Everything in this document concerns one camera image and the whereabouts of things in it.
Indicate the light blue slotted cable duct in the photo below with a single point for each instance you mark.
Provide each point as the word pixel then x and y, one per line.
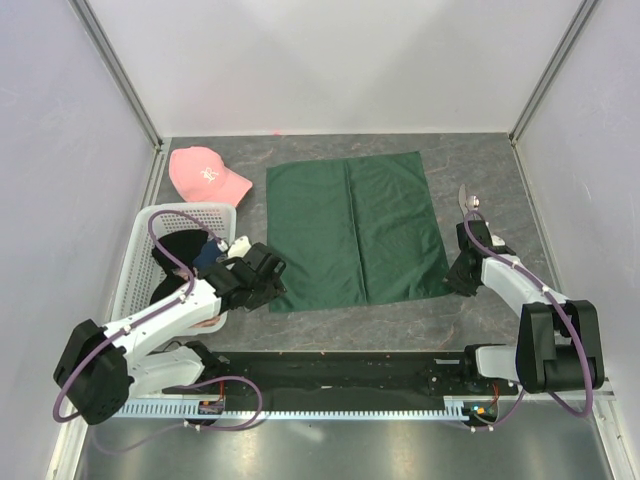
pixel 447 409

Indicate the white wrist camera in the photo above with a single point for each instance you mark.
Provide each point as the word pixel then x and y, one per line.
pixel 239 247
pixel 497 241

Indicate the right aluminium frame post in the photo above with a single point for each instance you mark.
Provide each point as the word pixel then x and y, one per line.
pixel 560 55

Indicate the dark green cloth napkin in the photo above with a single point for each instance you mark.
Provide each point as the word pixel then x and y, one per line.
pixel 354 232

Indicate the black cloth in basket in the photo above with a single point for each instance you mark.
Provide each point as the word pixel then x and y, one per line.
pixel 184 245

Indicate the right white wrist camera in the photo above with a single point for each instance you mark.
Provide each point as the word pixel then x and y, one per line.
pixel 497 241

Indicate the left aluminium frame post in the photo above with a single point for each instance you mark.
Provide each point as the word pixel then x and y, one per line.
pixel 107 52

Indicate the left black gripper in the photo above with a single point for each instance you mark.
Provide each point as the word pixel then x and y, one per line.
pixel 273 288

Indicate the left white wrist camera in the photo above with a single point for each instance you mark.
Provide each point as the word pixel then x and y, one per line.
pixel 239 247

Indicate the peach cloth in basket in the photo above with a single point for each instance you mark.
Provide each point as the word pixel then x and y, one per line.
pixel 207 324

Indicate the aluminium frame post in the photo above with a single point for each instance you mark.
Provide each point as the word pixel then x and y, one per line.
pixel 107 52
pixel 560 55

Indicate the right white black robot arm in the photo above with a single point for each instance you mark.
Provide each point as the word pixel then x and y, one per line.
pixel 558 346

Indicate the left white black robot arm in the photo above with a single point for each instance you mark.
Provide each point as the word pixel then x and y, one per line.
pixel 102 367

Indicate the pink baseball cap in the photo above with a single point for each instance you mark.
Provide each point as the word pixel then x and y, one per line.
pixel 199 174

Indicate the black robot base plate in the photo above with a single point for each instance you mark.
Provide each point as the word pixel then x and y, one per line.
pixel 435 374

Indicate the navy blue cloth in basket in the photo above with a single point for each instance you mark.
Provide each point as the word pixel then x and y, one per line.
pixel 208 256

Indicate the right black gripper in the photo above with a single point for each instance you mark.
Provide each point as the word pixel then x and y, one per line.
pixel 463 288

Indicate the white perforated plastic basket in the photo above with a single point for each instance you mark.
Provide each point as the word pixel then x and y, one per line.
pixel 140 273

